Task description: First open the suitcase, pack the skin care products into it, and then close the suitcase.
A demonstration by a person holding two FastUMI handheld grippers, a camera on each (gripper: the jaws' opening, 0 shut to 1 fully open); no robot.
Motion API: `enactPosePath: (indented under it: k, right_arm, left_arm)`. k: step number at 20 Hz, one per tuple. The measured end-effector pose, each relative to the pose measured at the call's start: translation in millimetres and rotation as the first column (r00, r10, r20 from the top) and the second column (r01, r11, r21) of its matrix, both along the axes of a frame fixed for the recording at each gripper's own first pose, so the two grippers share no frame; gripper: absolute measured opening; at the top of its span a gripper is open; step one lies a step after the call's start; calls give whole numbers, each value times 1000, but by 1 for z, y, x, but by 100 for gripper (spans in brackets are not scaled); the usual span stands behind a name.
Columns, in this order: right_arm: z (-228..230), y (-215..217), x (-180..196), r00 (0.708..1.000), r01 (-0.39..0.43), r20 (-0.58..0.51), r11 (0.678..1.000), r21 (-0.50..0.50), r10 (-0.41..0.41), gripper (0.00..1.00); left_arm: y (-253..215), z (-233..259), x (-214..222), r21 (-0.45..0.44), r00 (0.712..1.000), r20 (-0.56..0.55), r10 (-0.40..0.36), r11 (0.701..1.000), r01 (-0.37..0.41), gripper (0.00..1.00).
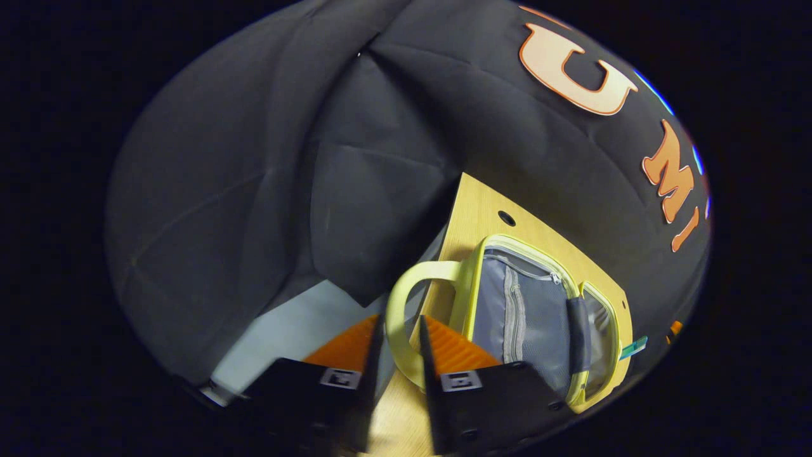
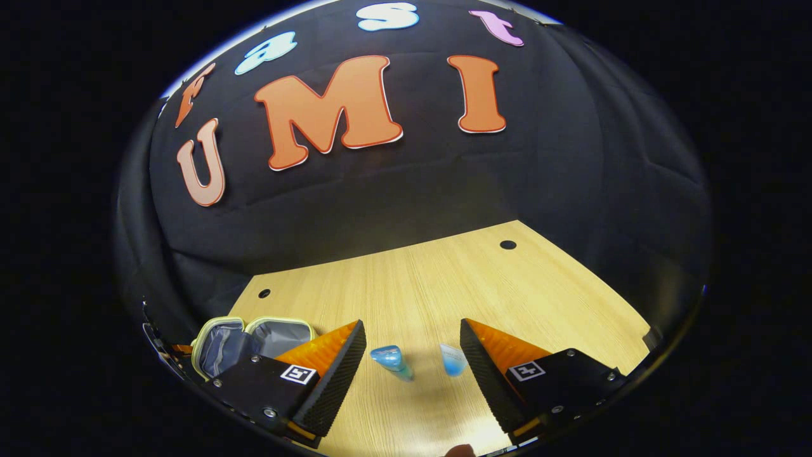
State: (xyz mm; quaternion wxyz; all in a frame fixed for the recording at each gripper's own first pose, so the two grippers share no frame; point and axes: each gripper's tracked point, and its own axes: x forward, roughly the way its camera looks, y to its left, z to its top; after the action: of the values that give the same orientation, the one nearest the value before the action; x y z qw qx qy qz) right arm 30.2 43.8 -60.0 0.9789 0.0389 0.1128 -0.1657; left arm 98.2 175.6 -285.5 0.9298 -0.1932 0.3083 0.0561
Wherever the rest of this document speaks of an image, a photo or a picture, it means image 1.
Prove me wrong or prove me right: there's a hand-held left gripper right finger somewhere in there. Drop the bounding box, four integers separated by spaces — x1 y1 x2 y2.
419 314 575 456

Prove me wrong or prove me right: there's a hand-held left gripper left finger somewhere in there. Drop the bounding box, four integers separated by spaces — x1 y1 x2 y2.
244 312 386 454

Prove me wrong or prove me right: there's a pale yellow suitcase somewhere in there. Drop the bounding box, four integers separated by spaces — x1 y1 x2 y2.
385 234 634 414

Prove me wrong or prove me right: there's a black backdrop cloth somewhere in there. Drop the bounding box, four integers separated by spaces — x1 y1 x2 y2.
105 0 712 407

